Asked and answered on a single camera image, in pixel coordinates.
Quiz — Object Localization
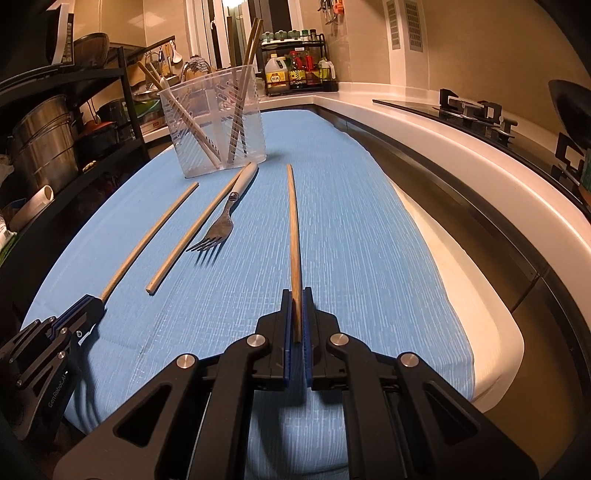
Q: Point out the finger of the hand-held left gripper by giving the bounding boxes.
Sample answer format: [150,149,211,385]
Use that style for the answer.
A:
[7,294,96,366]
[14,300,104,393]

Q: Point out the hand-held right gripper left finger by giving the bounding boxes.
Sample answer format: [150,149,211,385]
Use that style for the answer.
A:
[53,288,296,480]

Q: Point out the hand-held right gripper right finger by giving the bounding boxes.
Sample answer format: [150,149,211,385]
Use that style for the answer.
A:
[302,286,541,480]

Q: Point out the wooden chopstick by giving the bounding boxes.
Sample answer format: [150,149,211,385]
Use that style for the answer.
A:
[228,17,258,164]
[146,161,254,295]
[235,19,265,161]
[147,61,222,161]
[137,61,221,171]
[286,164,304,343]
[99,181,200,303]

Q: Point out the metal fork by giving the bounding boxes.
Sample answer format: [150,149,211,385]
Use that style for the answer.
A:
[186,162,259,254]

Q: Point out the clear plastic utensil holder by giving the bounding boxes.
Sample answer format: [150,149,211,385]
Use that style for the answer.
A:
[157,65,269,180]

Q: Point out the green printed package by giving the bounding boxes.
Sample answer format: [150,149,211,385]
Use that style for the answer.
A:
[0,226,17,264]

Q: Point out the white paper roll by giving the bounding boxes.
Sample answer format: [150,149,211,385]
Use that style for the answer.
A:
[9,185,55,232]

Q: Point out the blue table cloth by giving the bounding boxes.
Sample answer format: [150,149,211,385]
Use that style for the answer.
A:
[21,108,476,476]

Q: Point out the stacked steel pots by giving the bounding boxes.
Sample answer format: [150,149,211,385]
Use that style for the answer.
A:
[9,95,81,195]

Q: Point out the dark pot with red lid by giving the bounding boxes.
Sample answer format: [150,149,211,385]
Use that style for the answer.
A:
[76,121,118,160]

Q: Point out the black shelf rack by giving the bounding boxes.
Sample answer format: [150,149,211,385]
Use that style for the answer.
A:
[0,41,151,324]

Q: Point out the oil jug with yellow label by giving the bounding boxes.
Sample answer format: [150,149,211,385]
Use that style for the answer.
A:
[264,54,289,92]

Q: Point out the brown pot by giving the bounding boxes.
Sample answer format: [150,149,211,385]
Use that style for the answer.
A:
[74,33,110,68]

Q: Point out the sink faucet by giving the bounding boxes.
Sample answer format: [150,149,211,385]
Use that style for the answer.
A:
[181,58,213,84]

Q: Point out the black spice rack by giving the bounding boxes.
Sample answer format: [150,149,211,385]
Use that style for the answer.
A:
[260,33,339,95]

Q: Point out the black gas stove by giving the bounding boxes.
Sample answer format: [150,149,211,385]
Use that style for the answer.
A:
[373,88,591,217]

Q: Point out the row of spice jars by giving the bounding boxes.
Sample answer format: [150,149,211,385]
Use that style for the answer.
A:
[261,28,319,42]

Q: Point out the hanging kitchen tools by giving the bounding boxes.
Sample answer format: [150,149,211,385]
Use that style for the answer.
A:
[318,0,347,26]

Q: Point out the black wok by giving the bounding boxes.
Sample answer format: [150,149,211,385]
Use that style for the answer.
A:
[549,79,591,148]

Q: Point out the window frame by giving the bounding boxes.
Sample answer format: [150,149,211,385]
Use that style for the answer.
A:
[185,0,324,70]

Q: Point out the wall vent grille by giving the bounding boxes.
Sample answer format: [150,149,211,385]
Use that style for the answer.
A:
[404,0,423,51]
[385,0,399,51]

